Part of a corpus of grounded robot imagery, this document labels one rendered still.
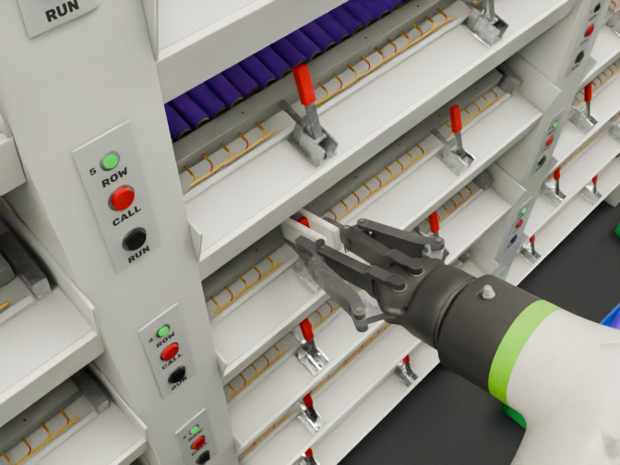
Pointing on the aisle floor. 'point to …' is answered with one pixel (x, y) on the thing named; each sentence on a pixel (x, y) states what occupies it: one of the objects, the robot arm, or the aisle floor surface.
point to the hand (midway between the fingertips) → (309, 232)
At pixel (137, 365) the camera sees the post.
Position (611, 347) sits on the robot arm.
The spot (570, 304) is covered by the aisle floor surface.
